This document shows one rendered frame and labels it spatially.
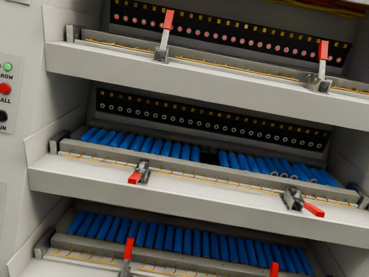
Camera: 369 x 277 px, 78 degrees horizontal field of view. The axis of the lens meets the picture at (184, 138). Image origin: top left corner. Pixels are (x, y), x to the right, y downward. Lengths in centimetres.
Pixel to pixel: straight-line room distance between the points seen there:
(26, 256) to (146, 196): 25
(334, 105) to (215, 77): 20
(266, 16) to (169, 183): 46
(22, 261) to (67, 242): 7
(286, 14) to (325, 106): 30
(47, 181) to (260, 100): 37
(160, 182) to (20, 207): 23
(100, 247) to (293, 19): 66
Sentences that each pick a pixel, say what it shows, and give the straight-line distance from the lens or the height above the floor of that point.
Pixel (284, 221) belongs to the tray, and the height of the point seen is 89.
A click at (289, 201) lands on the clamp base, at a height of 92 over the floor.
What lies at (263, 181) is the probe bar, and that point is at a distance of 45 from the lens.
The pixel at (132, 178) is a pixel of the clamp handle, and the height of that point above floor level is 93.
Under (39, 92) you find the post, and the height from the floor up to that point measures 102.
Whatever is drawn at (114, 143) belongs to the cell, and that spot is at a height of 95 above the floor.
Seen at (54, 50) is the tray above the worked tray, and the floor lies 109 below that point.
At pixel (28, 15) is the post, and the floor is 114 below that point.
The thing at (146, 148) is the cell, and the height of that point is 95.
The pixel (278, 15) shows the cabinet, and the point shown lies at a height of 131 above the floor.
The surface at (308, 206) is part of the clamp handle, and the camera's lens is 40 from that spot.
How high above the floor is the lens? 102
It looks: 4 degrees down
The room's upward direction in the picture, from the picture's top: 10 degrees clockwise
